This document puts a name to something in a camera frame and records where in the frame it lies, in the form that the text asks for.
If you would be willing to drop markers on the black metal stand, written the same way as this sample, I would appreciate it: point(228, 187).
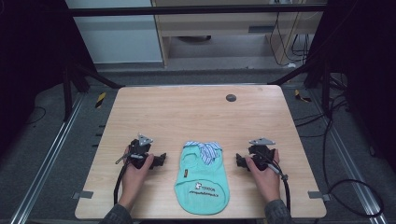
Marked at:
point(323, 84)
point(67, 93)

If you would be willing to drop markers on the white panel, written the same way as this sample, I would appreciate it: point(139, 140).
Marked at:
point(118, 37)

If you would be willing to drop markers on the black curtain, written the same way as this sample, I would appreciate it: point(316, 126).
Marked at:
point(28, 62)
point(364, 62)

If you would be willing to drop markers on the aluminium floor rail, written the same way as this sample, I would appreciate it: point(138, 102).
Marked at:
point(46, 161)
point(351, 168)

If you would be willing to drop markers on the teal pet shirt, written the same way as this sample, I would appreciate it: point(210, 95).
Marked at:
point(202, 183)

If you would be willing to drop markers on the light wooden cabinet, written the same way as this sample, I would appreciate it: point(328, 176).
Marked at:
point(224, 25)

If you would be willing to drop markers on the yellow black striped tape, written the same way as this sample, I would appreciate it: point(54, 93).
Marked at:
point(301, 96)
point(100, 100)

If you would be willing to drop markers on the grey table bracket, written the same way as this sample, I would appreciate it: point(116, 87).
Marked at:
point(82, 194)
point(318, 195)

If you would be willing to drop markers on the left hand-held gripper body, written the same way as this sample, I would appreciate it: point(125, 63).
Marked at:
point(139, 151)

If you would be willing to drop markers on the person's left hand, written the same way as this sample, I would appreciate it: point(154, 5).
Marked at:
point(134, 180)

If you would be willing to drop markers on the grey round table grommet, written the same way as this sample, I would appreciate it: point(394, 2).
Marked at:
point(231, 98)

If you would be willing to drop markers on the black horizontal frame bar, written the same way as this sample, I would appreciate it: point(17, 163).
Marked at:
point(186, 11)

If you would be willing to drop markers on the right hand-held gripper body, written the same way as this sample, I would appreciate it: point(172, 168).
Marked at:
point(263, 152)

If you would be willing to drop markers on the person's right hand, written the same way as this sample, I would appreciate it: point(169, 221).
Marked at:
point(267, 183)

